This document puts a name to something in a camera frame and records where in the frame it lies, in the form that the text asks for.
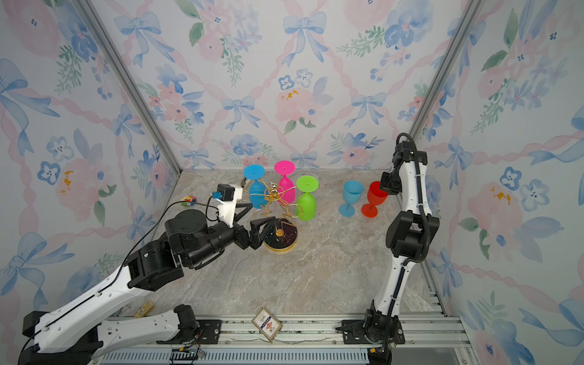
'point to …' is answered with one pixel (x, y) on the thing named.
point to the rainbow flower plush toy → (191, 199)
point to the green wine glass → (306, 202)
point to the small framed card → (267, 324)
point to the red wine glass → (376, 197)
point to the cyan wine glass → (255, 172)
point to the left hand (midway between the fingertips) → (263, 212)
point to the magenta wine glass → (286, 191)
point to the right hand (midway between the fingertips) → (391, 189)
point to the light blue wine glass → (353, 191)
